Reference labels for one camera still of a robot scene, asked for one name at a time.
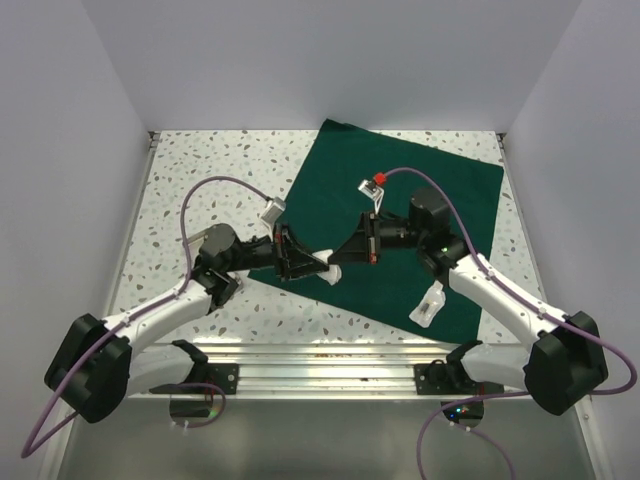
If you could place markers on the aluminium frame rail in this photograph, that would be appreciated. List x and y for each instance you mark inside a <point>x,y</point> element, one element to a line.
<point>321,371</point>

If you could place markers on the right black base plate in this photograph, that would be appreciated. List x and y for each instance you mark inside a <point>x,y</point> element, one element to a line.
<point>447,377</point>

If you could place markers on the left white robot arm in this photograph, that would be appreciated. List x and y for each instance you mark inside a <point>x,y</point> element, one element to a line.
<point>100,362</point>

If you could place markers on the stainless steel instrument tray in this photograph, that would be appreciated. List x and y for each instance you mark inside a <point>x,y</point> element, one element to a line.
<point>198,237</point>

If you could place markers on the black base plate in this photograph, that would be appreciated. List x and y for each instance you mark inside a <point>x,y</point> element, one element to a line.
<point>224,376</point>
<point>447,377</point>

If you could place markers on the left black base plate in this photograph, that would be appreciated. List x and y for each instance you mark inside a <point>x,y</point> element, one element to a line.
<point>224,376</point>

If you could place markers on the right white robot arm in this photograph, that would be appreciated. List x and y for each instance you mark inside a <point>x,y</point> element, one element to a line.
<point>557,360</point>

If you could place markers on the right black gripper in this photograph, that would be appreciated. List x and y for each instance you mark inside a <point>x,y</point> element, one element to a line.
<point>362,249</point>

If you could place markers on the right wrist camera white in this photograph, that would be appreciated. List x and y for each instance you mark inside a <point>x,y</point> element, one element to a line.
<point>373,189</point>

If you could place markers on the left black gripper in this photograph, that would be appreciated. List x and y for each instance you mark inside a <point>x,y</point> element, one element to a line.
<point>289,258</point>

